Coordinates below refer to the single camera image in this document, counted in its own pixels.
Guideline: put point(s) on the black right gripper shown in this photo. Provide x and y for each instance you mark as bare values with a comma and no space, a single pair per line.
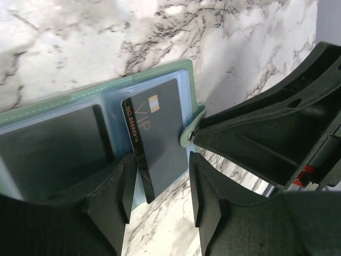
289,134

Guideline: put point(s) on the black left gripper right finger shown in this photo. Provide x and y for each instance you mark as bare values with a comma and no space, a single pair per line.
233,220

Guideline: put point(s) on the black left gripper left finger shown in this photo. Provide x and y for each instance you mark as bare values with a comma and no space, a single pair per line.
88,218

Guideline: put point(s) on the green leather card holder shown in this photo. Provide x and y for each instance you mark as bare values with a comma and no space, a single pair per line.
109,95

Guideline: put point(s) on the black VIP card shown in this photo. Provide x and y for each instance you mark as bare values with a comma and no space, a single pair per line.
155,122

